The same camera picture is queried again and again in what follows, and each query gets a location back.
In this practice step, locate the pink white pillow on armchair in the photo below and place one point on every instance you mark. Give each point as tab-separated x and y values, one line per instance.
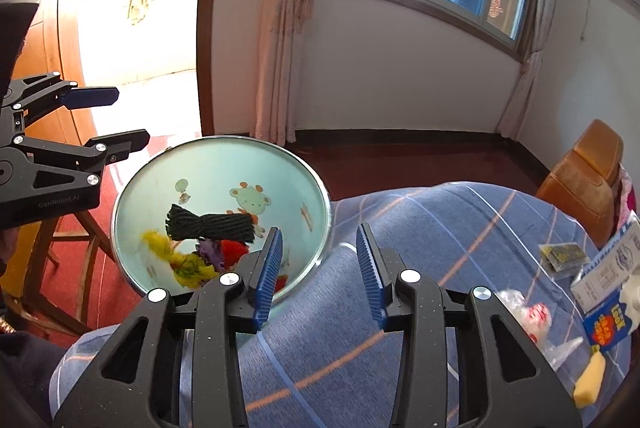
627	200

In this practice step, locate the green snack packet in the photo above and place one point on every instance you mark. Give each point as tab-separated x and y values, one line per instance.
563	260

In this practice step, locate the white milk carton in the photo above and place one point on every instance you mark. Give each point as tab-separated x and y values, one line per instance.
610	267

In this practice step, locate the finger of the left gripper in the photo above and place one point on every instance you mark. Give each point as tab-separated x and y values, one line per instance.
29	99
93	156

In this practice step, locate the brown wooden door frame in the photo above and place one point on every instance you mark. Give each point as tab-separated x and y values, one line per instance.
204	54

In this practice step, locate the black net roll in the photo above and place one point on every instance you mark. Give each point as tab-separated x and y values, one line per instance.
182	224

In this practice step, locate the yellow wrapper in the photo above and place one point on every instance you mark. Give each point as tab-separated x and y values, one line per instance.
191	271

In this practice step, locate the wooden stool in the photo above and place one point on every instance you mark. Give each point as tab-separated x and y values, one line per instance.
48	281

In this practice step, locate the purple foil wrapper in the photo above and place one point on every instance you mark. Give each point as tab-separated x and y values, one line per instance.
210	251

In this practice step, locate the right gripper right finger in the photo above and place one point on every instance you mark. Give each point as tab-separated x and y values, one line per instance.
504	380

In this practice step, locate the clear plastic bag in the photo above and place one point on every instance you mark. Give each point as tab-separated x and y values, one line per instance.
536	320

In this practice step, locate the left pink curtain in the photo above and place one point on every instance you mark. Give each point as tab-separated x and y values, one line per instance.
281	38

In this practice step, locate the red net bag bundle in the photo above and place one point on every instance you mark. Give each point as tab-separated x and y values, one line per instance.
232	252

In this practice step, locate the orange leather armchair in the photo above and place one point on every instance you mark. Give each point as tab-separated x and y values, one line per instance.
586	183

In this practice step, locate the right pink curtain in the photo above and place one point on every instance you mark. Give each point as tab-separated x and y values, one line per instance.
514	115

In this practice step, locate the blue Look milk carton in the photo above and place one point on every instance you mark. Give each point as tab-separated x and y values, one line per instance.
616	318

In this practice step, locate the pink curtain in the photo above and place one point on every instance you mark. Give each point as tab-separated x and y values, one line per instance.
281	38
514	115

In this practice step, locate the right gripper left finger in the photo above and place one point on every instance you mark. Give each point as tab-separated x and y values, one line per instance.
134	380

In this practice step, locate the yellow sponge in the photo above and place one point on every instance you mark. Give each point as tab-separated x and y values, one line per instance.
588	385

